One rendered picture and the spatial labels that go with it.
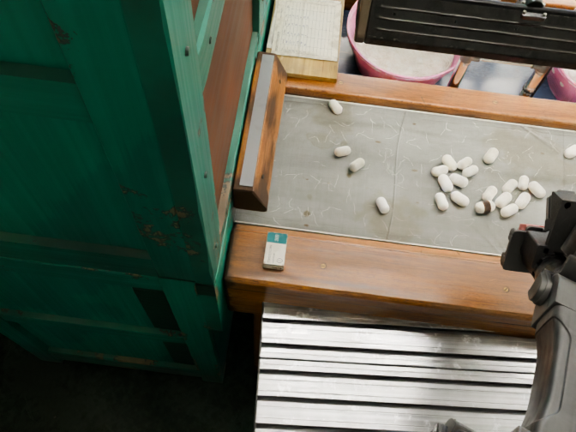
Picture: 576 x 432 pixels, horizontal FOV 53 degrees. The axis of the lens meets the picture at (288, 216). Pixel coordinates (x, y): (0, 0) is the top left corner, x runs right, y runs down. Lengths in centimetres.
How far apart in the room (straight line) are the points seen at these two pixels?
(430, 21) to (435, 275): 42
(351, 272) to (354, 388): 20
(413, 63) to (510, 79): 24
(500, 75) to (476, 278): 56
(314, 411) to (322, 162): 45
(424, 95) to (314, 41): 25
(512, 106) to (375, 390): 62
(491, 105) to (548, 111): 11
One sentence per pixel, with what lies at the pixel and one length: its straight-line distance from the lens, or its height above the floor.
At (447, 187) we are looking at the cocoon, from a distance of 112.
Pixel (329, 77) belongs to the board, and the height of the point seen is 78.
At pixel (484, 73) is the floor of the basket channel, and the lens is 142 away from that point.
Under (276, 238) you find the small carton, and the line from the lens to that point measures 98.
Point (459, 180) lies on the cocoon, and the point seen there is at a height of 76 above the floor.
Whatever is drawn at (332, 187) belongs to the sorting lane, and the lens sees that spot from 109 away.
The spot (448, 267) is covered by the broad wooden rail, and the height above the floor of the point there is 76.
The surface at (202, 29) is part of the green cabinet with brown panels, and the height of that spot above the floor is 127.
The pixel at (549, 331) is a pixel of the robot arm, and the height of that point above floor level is 105.
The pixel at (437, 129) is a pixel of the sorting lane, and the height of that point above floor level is 74.
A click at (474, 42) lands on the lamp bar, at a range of 90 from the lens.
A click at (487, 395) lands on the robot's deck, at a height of 67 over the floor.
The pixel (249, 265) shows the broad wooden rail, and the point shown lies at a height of 76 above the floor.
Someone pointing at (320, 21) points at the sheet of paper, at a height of 78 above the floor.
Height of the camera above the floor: 168
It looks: 63 degrees down
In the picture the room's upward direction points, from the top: 7 degrees clockwise
